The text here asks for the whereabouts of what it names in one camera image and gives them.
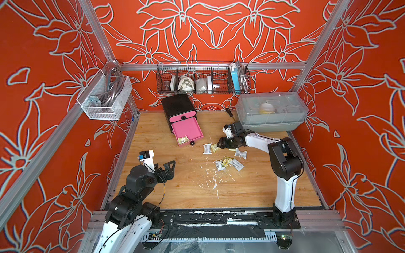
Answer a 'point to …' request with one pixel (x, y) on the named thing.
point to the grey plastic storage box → (271, 112)
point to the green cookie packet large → (183, 140)
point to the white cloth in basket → (186, 84)
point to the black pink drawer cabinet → (176, 105)
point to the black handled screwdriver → (230, 113)
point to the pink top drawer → (183, 116)
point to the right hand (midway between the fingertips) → (218, 144)
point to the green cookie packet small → (225, 162)
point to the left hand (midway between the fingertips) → (167, 162)
